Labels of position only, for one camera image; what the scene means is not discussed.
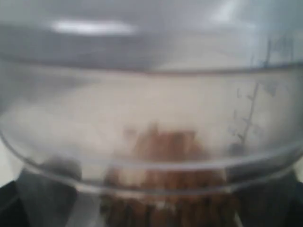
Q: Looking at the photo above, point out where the clear plastic shaker bottle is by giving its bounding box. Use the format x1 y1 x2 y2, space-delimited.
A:
0 0 303 227

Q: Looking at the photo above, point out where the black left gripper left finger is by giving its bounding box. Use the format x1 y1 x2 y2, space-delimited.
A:
0 172 77 227

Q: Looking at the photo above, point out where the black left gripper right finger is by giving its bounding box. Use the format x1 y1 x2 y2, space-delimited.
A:
227 165 298 227

